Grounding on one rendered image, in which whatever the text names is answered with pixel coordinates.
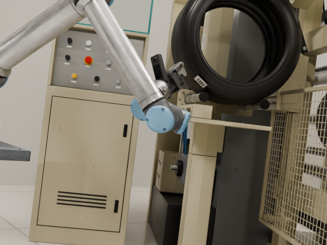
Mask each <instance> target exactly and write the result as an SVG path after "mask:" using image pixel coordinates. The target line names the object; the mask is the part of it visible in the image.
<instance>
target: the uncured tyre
mask: <svg viewBox="0 0 327 245"><path fill-rule="evenodd" d="M217 8H233V9H237V10H240V11H242V12H244V13H245V14H247V15H248V16H249V17H250V18H252V19H253V20H254V22H255V23H256V24H257V25H258V27H259V29H260V31H261V33H262V36H263V40H264V56H263V60H262V63H261V65H260V67H259V69H258V71H257V72H256V73H255V74H254V76H253V77H252V78H250V79H249V80H248V81H246V82H245V83H239V82H234V81H231V80H228V79H226V78H224V77H222V76H221V75H219V74H218V73H217V72H215V71H214V70H213V69H212V68H211V66H210V65H209V64H208V62H207V61H206V59H205V57H204V55H203V53H202V50H201V46H200V26H201V22H202V19H203V17H204V15H205V13H207V12H208V11H211V10H213V9H217ZM301 48H302V32H301V26H300V22H299V19H298V16H297V13H296V11H295V9H294V7H293V6H292V4H291V3H290V1H289V0H189V1H188V2H187V3H186V5H185V6H184V7H183V9H182V10H181V12H180V13H179V15H178V17H177V19H176V21H175V24H174V27H173V31H172V37H171V51H172V57H173V61H174V64H177V63H179V62H183V63H184V69H185V71H186V73H187V75H186V76H184V75H182V74H181V75H180V76H182V78H183V80H184V81H185V83H186V85H187V86H188V87H189V88H190V89H191V90H192V91H194V92H195V93H200V92H207V93H208V95H209V99H208V100H209V101H211V102H214V103H218V104H223V105H237V104H247V103H253V102H257V101H258V100H260V99H263V98H265V97H269V96H270V95H272V94H274V93H275V92H276V91H278V90H279V89H280V88H281V87H282V86H283V85H284V84H285V83H286V82H287V80H288V79H289V78H290V76H291V75H292V73H293V72H294V70H295V68H296V66H297V63H298V60H299V57H300V53H301ZM196 76H199V77H200V78H201V79H202V80H203V81H204V82H205V83H206V84H207V86H206V87H204V88H203V87H202V86H201V85H200V84H199V83H198V82H197V81H196V80H195V79H194V78H195V77H196Z"/></svg>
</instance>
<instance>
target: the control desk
mask: <svg viewBox="0 0 327 245"><path fill-rule="evenodd" d="M124 32H125V34H126V36H127V37H128V39H129V41H130V42H131V44H132V45H133V47H134V49H135V51H136V52H137V54H138V55H139V57H140V59H141V60H142V62H143V64H144V65H145V67H146V60H147V51H148V44H149V35H148V34H142V33H135V32H128V31H124ZM134 98H135V97H134V95H133V93H132V92H131V90H130V88H129V87H128V85H127V83H126V82H125V80H124V78H123V77H122V75H121V73H120V72H119V70H118V68H117V67H116V65H115V63H114V61H113V60H112V58H111V56H110V55H109V53H108V51H107V50H106V48H105V46H104V45H103V43H102V41H101V40H100V38H99V36H98V35H97V33H96V31H95V30H94V28H93V27H92V26H87V25H80V24H75V25H74V26H72V27H71V28H69V29H68V30H67V31H65V32H64V33H62V34H61V35H59V36H58V37H56V38H55V39H54V40H52V48H51V56H50V64H49V72H48V80H47V89H46V97H45V105H44V113H43V122H42V130H41V138H40V146H39V154H38V162H37V170H36V181H35V190H34V198H33V206H32V214H31V222H30V230H29V239H28V241H32V242H44V243H55V244H67V245H125V237H126V228H127V217H128V209H129V201H130V193H131V185H132V177H133V168H134V161H135V152H136V144H137V136H138V128H139V120H138V119H137V118H135V117H134V115H133V114H132V112H131V109H130V104H131V102H132V100H133V99H134Z"/></svg>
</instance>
